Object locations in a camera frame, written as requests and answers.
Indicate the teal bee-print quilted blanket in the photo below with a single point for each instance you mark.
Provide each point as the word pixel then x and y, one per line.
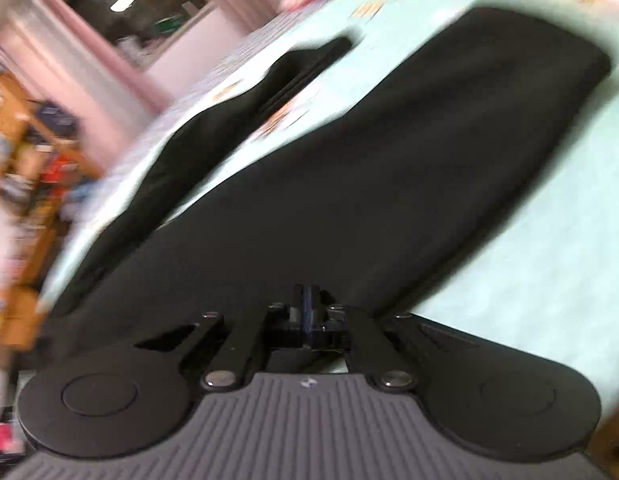
pixel 539 240

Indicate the wooden bookshelf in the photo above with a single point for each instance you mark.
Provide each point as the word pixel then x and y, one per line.
pixel 34 160

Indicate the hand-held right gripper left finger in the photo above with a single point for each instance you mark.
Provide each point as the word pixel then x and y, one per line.
pixel 298 315

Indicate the window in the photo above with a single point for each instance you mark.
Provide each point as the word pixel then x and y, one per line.
pixel 139 10

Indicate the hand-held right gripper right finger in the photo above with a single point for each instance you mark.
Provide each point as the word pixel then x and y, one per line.
pixel 313 315

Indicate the black pants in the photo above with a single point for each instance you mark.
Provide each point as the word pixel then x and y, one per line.
pixel 379 170

